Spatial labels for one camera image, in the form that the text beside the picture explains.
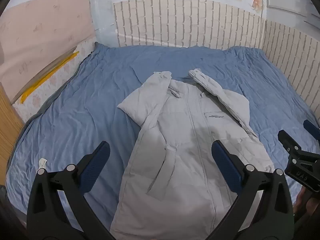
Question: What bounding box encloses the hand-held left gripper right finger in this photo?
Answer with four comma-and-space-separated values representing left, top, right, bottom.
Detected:
211, 140, 294, 240

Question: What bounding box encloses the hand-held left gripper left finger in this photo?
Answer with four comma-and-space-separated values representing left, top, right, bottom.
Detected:
27, 141, 117, 240

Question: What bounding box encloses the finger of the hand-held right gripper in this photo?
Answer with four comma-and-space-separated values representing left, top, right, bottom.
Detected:
303, 119, 320, 140
277, 129, 302, 155

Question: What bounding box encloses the grey puffer jacket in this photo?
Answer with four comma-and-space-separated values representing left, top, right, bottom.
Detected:
110, 69, 275, 240

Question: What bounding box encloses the person's right hand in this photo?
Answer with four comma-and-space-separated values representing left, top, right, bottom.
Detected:
294, 187, 307, 217

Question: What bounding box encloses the blue bed sheet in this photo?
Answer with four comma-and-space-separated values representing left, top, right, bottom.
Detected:
5, 41, 320, 240

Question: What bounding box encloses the floral mattress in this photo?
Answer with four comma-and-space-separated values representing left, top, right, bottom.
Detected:
11, 41, 97, 123

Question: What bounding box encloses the light wooden cabinet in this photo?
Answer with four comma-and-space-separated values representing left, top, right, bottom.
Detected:
0, 82, 25, 170

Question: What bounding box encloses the yellow tape strip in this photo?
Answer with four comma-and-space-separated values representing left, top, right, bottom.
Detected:
20, 51, 80, 104

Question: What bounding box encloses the pink padded headboard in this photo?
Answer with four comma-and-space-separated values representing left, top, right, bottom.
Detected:
0, 0, 97, 105

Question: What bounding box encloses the brick pattern wall panel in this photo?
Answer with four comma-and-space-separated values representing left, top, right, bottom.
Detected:
113, 0, 265, 50
261, 20, 320, 120

